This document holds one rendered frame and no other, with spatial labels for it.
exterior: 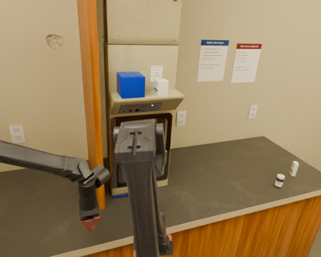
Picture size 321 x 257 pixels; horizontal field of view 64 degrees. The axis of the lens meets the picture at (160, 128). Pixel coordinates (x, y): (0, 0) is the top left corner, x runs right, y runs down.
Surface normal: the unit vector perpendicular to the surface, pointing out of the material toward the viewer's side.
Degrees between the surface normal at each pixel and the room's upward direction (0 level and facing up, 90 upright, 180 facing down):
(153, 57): 90
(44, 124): 90
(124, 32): 90
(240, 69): 90
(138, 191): 80
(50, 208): 0
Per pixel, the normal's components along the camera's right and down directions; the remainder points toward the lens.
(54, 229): 0.05, -0.91
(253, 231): 0.35, 0.40
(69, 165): 0.77, -0.28
